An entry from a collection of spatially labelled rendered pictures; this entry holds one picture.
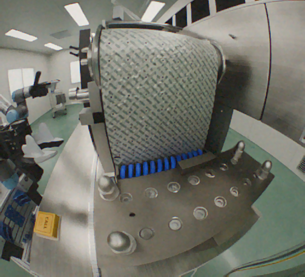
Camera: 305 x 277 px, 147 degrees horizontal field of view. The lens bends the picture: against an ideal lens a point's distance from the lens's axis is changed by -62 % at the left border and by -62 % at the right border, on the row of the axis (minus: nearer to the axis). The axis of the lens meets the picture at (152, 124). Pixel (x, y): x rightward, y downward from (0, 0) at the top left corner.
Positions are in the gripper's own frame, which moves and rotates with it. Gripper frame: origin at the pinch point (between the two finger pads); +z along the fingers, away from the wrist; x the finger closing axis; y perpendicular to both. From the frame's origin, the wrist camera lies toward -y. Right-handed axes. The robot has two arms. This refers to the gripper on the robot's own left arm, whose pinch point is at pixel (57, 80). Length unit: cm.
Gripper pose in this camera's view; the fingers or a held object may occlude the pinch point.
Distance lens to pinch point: 82.6
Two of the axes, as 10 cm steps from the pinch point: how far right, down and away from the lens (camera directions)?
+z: 8.3, -2.2, 5.1
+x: 5.5, 4.7, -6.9
